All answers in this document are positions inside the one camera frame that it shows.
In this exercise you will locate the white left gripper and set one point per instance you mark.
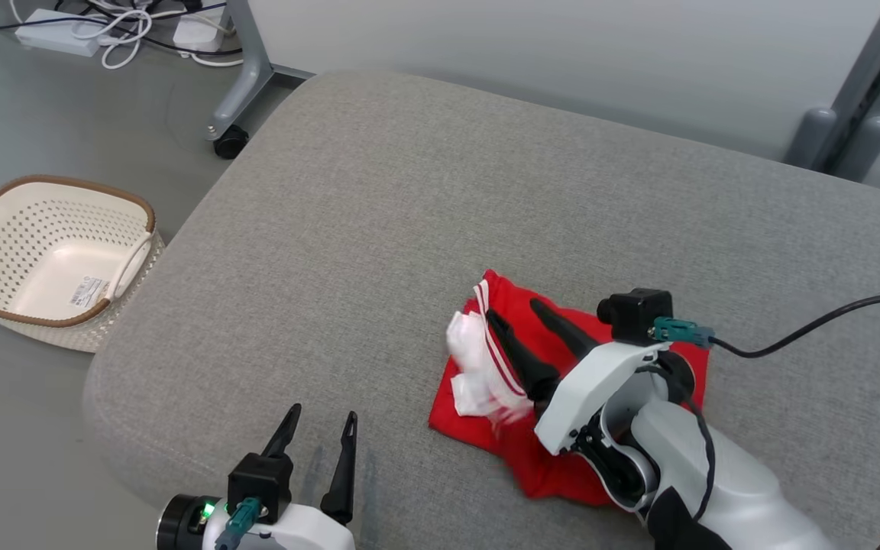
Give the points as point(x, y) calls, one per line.
point(302, 535)

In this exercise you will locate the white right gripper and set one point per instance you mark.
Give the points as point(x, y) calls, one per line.
point(593, 382)

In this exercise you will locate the red shorts with white stripes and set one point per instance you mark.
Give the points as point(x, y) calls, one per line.
point(608, 336)

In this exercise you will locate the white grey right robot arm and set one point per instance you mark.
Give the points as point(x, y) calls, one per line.
point(738, 489)

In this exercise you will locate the black caster wheel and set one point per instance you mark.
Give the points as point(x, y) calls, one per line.
point(231, 143)

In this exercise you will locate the cream perforated laundry basket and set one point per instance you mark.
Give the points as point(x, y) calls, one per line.
point(50, 260)

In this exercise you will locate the grey metal desk leg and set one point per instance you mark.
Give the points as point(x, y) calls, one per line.
point(257, 61)

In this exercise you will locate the white power adapter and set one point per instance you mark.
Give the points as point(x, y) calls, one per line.
point(197, 32)

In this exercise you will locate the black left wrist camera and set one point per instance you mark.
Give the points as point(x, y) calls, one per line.
point(260, 477)

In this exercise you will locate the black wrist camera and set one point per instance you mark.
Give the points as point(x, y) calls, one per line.
point(260, 477)
point(635, 313)

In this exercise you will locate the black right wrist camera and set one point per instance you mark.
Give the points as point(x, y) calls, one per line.
point(635, 313)

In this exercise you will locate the grey cylindrical post foot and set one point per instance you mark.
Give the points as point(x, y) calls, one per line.
point(810, 137)
point(868, 149)

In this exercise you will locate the grey metal partition post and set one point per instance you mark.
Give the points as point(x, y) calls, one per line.
point(871, 84)

